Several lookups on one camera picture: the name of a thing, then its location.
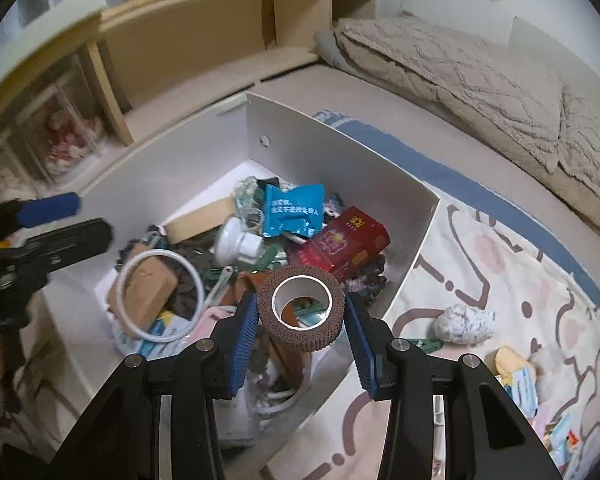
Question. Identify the printed bed sheet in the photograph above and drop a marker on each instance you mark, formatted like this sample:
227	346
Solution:
505	270

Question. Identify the small colourful packet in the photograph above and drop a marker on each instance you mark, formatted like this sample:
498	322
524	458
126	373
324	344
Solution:
562	435

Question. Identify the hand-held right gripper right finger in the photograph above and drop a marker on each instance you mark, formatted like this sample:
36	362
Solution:
365	345

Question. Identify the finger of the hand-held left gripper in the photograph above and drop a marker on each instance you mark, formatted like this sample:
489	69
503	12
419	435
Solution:
75	240
50	208

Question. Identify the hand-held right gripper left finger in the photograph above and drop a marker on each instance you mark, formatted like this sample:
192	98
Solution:
241	345

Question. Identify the brown tape roll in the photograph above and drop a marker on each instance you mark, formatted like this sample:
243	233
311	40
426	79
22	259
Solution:
300	337

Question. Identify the wedge wooden block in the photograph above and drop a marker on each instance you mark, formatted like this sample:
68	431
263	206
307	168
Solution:
200	220

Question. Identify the carved wooden board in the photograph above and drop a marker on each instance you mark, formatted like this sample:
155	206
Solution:
147	290

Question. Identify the bright blue packet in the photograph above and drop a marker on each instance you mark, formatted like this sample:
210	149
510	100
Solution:
292	210

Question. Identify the red carton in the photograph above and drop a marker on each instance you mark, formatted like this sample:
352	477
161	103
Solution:
345	247

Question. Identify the white plastic suction cup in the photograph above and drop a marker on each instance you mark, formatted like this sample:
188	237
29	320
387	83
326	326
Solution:
230	240

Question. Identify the white cardboard box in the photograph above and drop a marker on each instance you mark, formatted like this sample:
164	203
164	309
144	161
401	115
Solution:
330	160

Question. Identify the clear storage drawer unit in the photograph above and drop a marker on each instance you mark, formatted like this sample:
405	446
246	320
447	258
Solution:
65	130

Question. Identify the pink plastic item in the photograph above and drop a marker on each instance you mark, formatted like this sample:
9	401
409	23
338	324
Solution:
215	317

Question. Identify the beige quilted blanket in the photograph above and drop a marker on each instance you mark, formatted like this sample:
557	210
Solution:
455	85

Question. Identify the wooden headboard shelf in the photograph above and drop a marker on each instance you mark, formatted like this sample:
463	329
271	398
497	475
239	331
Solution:
180	50

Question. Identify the dark floral cloth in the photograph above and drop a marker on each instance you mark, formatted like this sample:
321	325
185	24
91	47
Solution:
365	280

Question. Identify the clear plastic wrapper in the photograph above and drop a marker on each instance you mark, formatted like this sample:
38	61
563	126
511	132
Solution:
247	200

